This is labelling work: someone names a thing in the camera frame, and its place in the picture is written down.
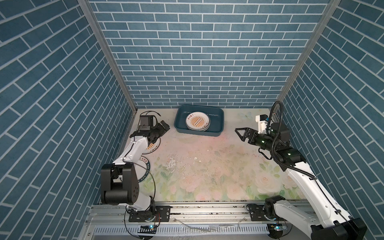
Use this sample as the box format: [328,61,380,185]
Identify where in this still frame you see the black corrugated cable conduit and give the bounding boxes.
[266,100,318,181]

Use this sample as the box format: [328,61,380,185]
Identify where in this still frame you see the aluminium front rail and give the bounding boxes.
[80,201,316,240]

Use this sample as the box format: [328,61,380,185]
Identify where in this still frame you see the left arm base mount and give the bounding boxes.
[127,202,171,223]

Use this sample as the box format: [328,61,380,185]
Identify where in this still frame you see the teal plastic bin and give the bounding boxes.
[174,105,224,137]

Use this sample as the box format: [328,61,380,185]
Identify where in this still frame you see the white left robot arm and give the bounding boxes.
[100,120,170,214]

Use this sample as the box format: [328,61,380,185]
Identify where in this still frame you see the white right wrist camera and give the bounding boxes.
[255,115,269,134]

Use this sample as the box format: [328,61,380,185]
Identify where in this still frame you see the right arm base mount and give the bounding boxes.
[246,195,285,222]

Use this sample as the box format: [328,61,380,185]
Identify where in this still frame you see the green rim text plate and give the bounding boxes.
[135,156,151,183]

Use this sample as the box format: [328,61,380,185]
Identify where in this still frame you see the orange sunburst plate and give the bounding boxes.
[186,112,211,131]
[143,138,161,155]

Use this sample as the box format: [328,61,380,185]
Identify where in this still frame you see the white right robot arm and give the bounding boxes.
[235,127,367,240]

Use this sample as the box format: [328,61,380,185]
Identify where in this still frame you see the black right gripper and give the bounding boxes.
[235,127,277,154]

